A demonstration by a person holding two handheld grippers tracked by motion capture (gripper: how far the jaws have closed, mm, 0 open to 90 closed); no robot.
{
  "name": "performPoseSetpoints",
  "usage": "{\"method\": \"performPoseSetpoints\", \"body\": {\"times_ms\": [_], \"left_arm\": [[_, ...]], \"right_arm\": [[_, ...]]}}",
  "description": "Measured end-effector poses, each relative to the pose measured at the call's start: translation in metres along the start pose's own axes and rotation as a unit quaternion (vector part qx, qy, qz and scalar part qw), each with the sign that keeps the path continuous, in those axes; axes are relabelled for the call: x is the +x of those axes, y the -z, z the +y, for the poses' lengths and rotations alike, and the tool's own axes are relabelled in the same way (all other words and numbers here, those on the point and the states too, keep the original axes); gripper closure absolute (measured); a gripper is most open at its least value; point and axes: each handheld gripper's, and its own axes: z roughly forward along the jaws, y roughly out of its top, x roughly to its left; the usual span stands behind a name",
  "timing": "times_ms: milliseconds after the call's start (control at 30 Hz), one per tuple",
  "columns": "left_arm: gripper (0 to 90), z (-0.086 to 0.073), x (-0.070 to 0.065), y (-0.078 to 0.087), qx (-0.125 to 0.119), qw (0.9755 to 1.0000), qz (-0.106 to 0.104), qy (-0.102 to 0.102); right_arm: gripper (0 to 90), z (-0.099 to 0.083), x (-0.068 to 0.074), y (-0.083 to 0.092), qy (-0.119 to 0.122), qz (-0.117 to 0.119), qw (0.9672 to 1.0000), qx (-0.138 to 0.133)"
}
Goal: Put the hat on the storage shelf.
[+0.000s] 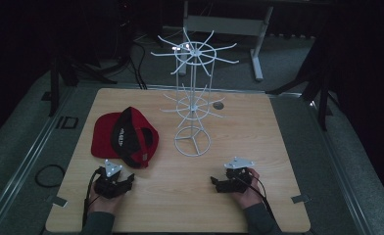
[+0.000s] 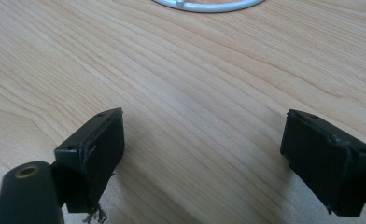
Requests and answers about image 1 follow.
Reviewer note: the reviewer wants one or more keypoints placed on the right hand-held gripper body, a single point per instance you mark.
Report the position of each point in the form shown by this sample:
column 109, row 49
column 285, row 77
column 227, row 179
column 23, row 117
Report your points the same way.
column 237, row 178

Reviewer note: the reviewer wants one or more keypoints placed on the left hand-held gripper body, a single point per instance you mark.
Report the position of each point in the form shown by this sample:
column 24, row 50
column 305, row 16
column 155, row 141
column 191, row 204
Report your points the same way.
column 108, row 187

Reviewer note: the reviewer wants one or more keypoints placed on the person's left hand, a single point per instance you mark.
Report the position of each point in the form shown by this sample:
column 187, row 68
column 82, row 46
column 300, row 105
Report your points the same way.
column 103, row 204

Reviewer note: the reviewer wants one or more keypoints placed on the person's right hand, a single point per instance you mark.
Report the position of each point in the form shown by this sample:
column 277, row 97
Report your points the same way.
column 250, row 196

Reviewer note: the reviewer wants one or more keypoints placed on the red and black cap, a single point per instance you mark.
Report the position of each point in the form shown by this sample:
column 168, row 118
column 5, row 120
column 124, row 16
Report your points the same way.
column 124, row 137

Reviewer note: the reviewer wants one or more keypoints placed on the grey tape piece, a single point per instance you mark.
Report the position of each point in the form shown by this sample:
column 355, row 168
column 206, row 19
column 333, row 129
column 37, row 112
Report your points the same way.
column 300, row 198
column 57, row 201

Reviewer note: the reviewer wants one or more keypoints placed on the grey round table grommet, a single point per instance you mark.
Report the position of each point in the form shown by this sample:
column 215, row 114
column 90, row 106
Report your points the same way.
column 218, row 105

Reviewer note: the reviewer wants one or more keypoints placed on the black stand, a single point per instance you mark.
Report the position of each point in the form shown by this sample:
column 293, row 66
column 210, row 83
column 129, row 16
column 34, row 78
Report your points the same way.
column 54, row 88
column 322, row 94

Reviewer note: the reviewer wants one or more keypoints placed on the black floor bracket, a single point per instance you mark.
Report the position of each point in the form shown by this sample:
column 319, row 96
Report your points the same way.
column 67, row 122

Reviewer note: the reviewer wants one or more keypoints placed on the metal floor rail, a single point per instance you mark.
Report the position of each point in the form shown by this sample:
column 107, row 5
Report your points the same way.
column 340, row 169
column 26, row 156

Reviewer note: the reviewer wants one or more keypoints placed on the white desk frame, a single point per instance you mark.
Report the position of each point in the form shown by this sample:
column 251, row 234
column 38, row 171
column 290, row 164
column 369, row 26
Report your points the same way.
column 229, row 25

